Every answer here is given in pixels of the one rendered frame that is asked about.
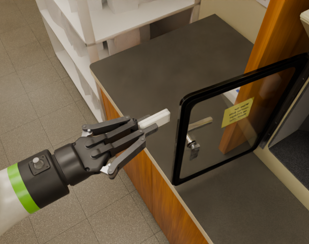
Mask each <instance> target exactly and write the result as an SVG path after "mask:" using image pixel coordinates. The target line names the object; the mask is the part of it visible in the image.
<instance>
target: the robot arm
mask: <svg viewBox="0 0 309 244"><path fill-rule="evenodd" d="M169 121H170V112H169V111H168V109H164V110H162V111H160V112H158V113H156V114H154V115H152V116H150V115H146V116H144V117H142V118H140V119H138V120H137V119H136V118H133V119H131V118H130V116H123V117H120V118H116V119H112V120H108V121H104V122H100V123H96V124H84V125H82V130H83V132H82V136H81V137H80V138H78V139H77V141H76V142H74V143H68V144H66V145H64V146H62V147H60V148H58V149H56V150H55V151H54V154H53V155H52V154H51V153H50V151H49V150H48V149H45V150H43V151H41V152H39V153H37V154H35V155H32V156H30V157H28V158H26V159H24V160H22V161H20V162H18V163H16V164H14V165H12V166H9V167H7V168H5V169H3V170H0V236H2V235H3V234H4V233H5V232H6V231H7V230H9V229H10V228H11V227H13V226H14V225H15V224H17V223H18V222H19V221H21V220H22V219H24V218H26V217H27V216H29V215H31V214H33V213H34V212H36V211H38V210H40V209H42V208H43V207H45V206H47V205H49V204H51V203H53V202H55V201H56V200H58V199H60V198H62V197H64V196H66V195H67V194H69V192H70V191H69V188H68V185H70V186H74V185H76V184H78V183H80V182H82V181H84V180H86V179H87V178H88V177H90V176H91V175H98V174H100V173H102V174H105V175H107V176H109V179H111V180H113V179H114V178H115V177H116V175H117V174H118V172H119V170H120V169H122V168H123V167H124V166H125V165H126V164H127V163H128V162H130V161H131V160H132V159H133V158H134V157H135V156H137V155H138V154H139V153H140V152H141V151H142V150H143V149H144V148H145V147H146V137H148V136H150V135H151V134H153V133H155V132H157V131H158V127H160V126H162V125H164V124H165V123H167V122H169ZM105 133H106V134H105ZM97 135H99V136H97ZM92 136H97V137H92ZM125 149H127V150H125ZM123 150H125V151H124V152H123V153H122V154H121V155H120V156H118V157H117V158H116V159H115V160H114V161H113V162H112V163H111V164H110V163H109V164H108V165H107V166H106V164H107V162H108V160H109V159H111V158H113V157H114V156H115V155H116V154H117V153H119V152H121V151H123Z"/></svg>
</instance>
